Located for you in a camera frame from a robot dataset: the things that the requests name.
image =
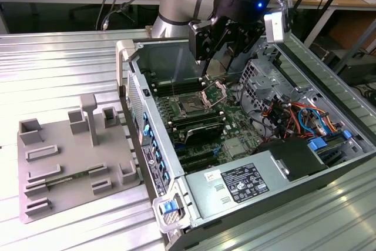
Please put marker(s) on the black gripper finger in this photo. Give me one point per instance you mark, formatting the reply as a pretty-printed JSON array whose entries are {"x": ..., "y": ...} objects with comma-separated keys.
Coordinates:
[
  {"x": 249, "y": 38},
  {"x": 201, "y": 40}
]

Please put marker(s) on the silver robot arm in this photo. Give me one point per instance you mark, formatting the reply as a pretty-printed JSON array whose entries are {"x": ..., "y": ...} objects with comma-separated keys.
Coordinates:
[{"x": 176, "y": 1}]

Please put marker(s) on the black RAM slot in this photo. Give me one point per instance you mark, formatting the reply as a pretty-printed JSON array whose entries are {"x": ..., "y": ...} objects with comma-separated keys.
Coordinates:
[
  {"x": 198, "y": 122},
  {"x": 179, "y": 82},
  {"x": 180, "y": 89},
  {"x": 195, "y": 115}
]

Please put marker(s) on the CPU socket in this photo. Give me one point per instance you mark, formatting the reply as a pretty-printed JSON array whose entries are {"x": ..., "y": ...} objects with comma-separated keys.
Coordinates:
[{"x": 191, "y": 104}]

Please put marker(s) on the black expansion slot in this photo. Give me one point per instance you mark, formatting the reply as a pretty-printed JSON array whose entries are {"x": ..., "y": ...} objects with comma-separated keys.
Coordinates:
[
  {"x": 196, "y": 154},
  {"x": 201, "y": 163}
]

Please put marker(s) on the open PC case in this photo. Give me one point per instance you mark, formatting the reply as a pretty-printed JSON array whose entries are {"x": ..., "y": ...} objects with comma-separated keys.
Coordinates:
[{"x": 182, "y": 57}]

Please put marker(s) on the metal drive cage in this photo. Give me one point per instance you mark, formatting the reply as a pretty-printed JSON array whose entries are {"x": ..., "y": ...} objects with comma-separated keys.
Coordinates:
[{"x": 258, "y": 83}]

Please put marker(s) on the thin locking lever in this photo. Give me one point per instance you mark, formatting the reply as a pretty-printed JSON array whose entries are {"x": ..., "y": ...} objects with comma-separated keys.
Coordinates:
[{"x": 172, "y": 87}]

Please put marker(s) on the green motherboard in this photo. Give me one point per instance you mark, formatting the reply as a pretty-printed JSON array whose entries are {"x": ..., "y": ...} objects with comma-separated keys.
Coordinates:
[{"x": 235, "y": 127}]

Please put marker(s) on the black graphics card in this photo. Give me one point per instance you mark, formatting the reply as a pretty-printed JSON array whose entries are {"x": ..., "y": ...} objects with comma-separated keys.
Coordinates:
[{"x": 205, "y": 132}]

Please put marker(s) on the blue card retainer clip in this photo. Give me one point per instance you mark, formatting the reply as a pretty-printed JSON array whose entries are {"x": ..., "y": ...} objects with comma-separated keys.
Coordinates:
[
  {"x": 155, "y": 146},
  {"x": 146, "y": 123},
  {"x": 166, "y": 178}
]

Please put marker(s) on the silver chipset heatsink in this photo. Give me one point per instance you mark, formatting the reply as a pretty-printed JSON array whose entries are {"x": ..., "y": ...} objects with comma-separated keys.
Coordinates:
[{"x": 235, "y": 146}]

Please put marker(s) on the black computer tower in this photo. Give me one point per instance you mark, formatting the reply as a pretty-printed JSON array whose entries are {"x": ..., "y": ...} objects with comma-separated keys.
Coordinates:
[{"x": 358, "y": 71}]

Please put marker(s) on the black fan shroud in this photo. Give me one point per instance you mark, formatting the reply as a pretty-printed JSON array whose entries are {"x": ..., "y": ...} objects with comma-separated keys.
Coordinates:
[{"x": 293, "y": 154}]

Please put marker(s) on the blue carrier tab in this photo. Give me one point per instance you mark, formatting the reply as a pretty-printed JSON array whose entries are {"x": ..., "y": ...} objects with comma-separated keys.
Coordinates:
[{"x": 318, "y": 144}]

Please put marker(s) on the small blue clip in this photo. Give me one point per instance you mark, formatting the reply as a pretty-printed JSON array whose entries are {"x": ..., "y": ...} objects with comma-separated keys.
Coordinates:
[{"x": 347, "y": 135}]

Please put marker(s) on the grey power supply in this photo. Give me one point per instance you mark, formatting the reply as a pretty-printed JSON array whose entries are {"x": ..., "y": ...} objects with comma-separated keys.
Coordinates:
[{"x": 202, "y": 192}]

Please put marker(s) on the blue case latch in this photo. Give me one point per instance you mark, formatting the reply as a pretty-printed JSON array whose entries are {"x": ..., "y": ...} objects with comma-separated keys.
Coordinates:
[{"x": 169, "y": 207}]

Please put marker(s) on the grey plastic parts rack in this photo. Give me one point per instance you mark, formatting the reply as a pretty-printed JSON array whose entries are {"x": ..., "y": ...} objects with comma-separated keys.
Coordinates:
[{"x": 76, "y": 157}]

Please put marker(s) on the green RAM stick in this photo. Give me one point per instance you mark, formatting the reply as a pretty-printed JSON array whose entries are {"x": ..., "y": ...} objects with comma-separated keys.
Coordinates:
[{"x": 69, "y": 178}]

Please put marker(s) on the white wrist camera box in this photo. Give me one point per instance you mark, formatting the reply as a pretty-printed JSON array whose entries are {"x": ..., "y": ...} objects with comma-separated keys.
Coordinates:
[{"x": 274, "y": 29}]

